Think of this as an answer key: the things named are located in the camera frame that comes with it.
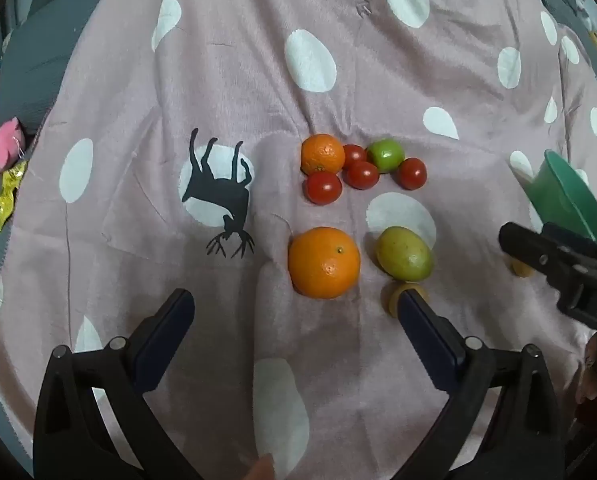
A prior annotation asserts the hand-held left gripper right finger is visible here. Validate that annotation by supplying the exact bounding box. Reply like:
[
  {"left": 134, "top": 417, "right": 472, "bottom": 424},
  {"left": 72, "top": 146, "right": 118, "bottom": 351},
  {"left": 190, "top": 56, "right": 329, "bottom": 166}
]
[{"left": 393, "top": 290, "right": 564, "bottom": 480}]

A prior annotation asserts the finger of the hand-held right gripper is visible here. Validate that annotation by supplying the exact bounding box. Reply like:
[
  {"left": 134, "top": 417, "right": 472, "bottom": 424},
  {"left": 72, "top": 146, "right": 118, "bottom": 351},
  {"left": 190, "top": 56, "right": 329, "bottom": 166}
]
[
  {"left": 498, "top": 221, "right": 594, "bottom": 291},
  {"left": 542, "top": 221, "right": 597, "bottom": 273}
]

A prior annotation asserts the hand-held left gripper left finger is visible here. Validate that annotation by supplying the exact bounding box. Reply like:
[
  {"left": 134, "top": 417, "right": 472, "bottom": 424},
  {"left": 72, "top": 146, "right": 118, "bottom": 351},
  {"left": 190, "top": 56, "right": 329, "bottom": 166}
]
[{"left": 32, "top": 288, "right": 204, "bottom": 480}]

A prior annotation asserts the green plastic bowl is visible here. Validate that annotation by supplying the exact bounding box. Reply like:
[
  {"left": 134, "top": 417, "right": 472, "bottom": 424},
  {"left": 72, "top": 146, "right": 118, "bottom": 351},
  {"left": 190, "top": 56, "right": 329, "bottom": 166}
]
[{"left": 521, "top": 149, "right": 597, "bottom": 253}]

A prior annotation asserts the green mango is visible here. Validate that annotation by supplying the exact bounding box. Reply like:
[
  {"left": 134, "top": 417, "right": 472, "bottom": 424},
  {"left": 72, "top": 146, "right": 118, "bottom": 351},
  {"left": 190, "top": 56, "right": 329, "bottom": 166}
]
[{"left": 375, "top": 226, "right": 434, "bottom": 282}]

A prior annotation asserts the large orange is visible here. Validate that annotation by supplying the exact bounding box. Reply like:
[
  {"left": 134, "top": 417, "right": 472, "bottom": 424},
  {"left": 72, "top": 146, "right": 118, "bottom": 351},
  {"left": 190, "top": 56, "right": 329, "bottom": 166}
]
[{"left": 287, "top": 226, "right": 361, "bottom": 300}]

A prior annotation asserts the red tomato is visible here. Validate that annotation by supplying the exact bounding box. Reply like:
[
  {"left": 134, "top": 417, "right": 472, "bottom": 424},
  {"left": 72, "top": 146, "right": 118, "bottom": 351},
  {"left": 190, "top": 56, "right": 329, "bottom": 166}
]
[
  {"left": 304, "top": 171, "right": 343, "bottom": 206},
  {"left": 395, "top": 157, "right": 428, "bottom": 191},
  {"left": 342, "top": 144, "right": 369, "bottom": 170},
  {"left": 345, "top": 161, "right": 380, "bottom": 191}
]

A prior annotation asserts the small round green fruit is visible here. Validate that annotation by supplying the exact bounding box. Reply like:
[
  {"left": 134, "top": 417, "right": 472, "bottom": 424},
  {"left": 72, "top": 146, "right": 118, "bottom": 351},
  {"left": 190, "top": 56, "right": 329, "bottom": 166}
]
[{"left": 367, "top": 139, "right": 405, "bottom": 173}]

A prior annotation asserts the small orange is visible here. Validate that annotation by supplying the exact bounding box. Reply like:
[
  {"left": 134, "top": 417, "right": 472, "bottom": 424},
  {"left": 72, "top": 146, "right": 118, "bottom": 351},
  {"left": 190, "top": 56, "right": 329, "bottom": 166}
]
[{"left": 299, "top": 133, "right": 346, "bottom": 177}]

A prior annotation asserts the person's left hand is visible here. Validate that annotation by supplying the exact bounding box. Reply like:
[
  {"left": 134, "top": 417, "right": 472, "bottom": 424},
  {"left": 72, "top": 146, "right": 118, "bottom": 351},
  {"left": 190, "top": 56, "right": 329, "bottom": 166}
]
[{"left": 246, "top": 452, "right": 276, "bottom": 480}]

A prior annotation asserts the yellow foil wrapper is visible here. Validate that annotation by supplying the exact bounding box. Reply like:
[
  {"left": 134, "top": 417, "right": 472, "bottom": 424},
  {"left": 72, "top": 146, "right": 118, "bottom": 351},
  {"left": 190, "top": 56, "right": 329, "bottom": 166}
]
[{"left": 0, "top": 160, "right": 29, "bottom": 235}]

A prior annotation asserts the pink dotted blanket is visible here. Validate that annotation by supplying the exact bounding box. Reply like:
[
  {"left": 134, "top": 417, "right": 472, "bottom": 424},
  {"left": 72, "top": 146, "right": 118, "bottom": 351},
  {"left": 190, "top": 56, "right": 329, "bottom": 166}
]
[{"left": 0, "top": 0, "right": 597, "bottom": 480}]

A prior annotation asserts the pink plush toy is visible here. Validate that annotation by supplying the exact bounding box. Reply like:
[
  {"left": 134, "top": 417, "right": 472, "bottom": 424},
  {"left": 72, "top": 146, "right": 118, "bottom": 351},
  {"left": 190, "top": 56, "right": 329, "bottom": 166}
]
[{"left": 0, "top": 117, "right": 28, "bottom": 185}]

